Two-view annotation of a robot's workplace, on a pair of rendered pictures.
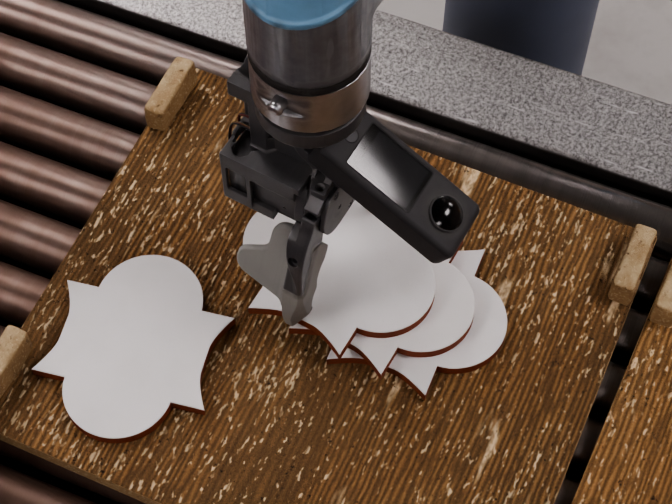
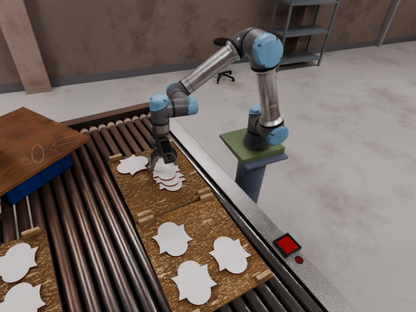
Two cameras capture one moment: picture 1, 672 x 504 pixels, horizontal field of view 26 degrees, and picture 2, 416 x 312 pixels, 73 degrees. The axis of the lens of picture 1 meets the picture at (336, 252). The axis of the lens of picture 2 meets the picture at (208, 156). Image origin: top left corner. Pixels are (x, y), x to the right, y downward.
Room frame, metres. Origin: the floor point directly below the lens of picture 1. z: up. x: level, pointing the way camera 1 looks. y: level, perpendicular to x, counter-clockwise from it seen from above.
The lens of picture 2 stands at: (-0.16, -0.69, 1.84)
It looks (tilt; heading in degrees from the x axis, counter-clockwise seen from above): 39 degrees down; 33
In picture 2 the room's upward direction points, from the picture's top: 4 degrees clockwise
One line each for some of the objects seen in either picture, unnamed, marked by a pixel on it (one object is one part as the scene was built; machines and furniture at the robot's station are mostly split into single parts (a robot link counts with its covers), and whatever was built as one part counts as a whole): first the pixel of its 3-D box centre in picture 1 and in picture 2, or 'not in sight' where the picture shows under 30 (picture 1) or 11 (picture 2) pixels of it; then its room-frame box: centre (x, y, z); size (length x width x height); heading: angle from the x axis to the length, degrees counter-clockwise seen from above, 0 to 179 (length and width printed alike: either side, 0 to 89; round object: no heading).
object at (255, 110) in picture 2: not in sight; (260, 117); (1.06, -0.20, 1.07); 0.13 x 0.12 x 0.14; 55
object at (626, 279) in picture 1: (632, 264); (203, 191); (0.54, -0.22, 0.95); 0.06 x 0.02 x 0.03; 156
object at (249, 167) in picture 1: (301, 140); (161, 140); (0.55, 0.02, 1.10); 0.09 x 0.08 x 0.12; 60
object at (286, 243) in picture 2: not in sight; (286, 245); (0.54, -0.62, 0.92); 0.06 x 0.06 x 0.01; 67
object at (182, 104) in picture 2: not in sight; (182, 104); (0.64, -0.03, 1.26); 0.11 x 0.11 x 0.08; 55
